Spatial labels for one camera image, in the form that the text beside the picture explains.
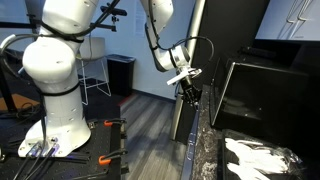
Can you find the black glass microwave door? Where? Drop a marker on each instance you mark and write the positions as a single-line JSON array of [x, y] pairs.
[[221, 90]]

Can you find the black power strip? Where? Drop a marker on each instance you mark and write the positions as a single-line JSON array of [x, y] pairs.
[[256, 52]]

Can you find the white chair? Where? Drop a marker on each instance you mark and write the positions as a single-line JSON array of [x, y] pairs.
[[93, 48]]

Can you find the white lower cabinet door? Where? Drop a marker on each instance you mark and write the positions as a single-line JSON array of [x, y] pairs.
[[190, 166]]

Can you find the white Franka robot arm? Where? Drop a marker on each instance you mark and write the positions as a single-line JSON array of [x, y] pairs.
[[53, 63]]

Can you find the white cabinet door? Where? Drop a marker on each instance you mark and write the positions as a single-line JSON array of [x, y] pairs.
[[190, 166], [273, 20], [313, 31]]

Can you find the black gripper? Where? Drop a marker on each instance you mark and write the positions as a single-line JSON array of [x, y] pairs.
[[189, 86]]

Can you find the black refrigerator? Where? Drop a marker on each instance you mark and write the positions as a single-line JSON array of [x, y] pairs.
[[233, 26]]

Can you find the black stereo camera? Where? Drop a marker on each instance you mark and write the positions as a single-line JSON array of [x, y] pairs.
[[118, 12]]

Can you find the black perforated mounting table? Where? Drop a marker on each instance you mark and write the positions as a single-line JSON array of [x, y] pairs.
[[100, 140]]

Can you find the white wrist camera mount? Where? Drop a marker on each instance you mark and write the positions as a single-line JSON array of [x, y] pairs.
[[176, 79]]

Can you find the black trash bin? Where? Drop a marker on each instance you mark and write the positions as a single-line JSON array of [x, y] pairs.
[[120, 76]]

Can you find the black camera boom bar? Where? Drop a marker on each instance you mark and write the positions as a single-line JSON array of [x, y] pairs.
[[16, 24]]

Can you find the white upper cabinet door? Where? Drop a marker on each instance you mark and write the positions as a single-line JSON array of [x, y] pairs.
[[273, 20], [313, 31]]

